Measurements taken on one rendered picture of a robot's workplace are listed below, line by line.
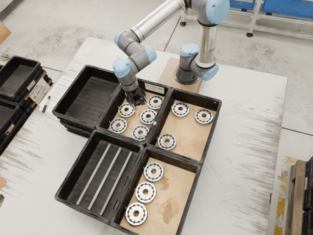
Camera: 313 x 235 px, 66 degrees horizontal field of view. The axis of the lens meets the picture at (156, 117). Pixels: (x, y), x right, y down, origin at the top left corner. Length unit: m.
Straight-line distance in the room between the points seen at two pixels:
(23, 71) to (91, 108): 1.12
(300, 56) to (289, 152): 1.20
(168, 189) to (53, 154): 0.78
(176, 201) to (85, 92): 0.90
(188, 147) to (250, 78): 0.75
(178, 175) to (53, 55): 2.48
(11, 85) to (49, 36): 1.33
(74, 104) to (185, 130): 0.72
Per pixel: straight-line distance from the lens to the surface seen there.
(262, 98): 1.75
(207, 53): 1.36
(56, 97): 1.90
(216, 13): 1.16
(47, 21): 3.94
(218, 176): 1.44
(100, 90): 1.64
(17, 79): 2.52
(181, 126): 1.41
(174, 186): 1.27
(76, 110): 1.60
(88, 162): 1.40
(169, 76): 1.67
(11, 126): 2.34
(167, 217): 1.24
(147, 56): 1.04
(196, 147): 1.35
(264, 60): 3.00
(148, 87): 1.51
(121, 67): 0.99
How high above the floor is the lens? 2.05
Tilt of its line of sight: 58 degrees down
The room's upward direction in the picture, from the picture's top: 9 degrees counter-clockwise
